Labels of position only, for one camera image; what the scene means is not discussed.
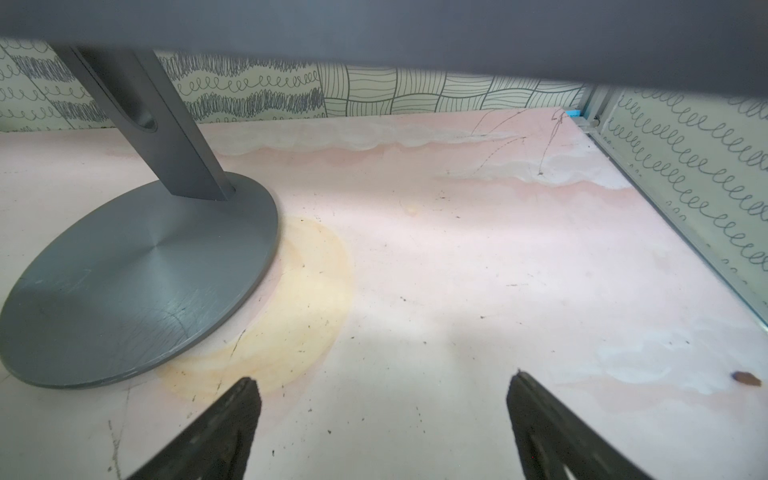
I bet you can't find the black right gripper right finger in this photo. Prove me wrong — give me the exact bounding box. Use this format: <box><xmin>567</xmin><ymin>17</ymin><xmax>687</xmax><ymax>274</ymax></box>
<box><xmin>506</xmin><ymin>371</ymin><xmax>651</xmax><ymax>480</ymax></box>

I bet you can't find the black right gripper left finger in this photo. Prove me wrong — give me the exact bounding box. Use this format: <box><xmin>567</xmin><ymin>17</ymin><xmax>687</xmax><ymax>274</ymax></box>
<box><xmin>131</xmin><ymin>377</ymin><xmax>262</xmax><ymax>479</ymax></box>

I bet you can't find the grey round monitor stand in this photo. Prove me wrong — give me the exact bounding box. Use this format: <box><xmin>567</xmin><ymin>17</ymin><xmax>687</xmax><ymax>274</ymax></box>
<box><xmin>1</xmin><ymin>45</ymin><xmax>280</xmax><ymax>389</ymax></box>

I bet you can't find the black computer monitor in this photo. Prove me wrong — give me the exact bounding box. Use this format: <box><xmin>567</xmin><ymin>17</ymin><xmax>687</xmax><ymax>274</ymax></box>
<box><xmin>1</xmin><ymin>1</ymin><xmax>767</xmax><ymax>97</ymax></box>

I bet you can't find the floral pink table mat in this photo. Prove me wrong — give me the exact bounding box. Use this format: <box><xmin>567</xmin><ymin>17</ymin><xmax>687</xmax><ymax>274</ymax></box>
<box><xmin>1</xmin><ymin>109</ymin><xmax>767</xmax><ymax>479</ymax></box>

